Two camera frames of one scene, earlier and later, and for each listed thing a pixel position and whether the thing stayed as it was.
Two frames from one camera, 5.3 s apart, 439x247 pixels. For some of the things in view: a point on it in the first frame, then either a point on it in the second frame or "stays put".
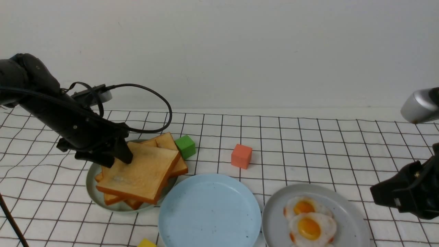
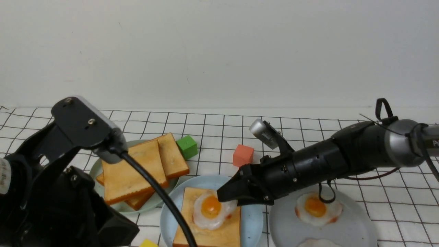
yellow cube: [145, 243] stays put
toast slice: [144, 178] → [228, 234]
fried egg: [298, 204] → [209, 213]
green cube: [186, 146] stays put
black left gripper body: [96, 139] → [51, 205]
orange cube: [241, 156] stays put
